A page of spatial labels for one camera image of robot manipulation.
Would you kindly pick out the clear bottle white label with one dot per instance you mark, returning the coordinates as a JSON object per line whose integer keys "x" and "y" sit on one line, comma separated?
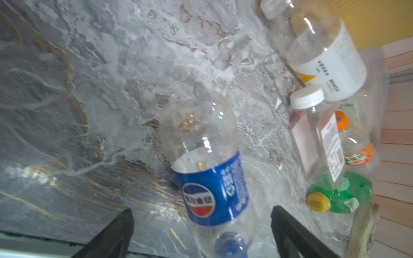
{"x": 316, "y": 45}

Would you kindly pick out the orange label clear bottle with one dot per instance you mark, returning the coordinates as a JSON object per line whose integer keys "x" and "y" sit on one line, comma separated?
{"x": 360, "y": 155}

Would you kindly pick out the square bottle white label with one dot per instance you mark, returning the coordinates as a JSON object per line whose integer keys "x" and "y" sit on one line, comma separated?
{"x": 316, "y": 138}

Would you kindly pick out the blue label pepsi bottle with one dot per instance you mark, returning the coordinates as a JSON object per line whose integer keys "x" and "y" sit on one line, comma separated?
{"x": 200, "y": 139}

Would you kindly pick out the green plastic bottle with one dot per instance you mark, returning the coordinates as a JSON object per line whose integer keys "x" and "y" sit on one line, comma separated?
{"x": 354, "y": 191}

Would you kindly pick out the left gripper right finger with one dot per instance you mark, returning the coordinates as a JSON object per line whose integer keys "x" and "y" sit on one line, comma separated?
{"x": 293, "y": 240}

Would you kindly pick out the yellow plastic waste bin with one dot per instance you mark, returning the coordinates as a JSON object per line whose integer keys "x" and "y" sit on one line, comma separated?
{"x": 373, "y": 24}

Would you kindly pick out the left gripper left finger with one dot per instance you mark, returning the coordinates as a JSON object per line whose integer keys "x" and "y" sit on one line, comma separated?
{"x": 113, "y": 241}

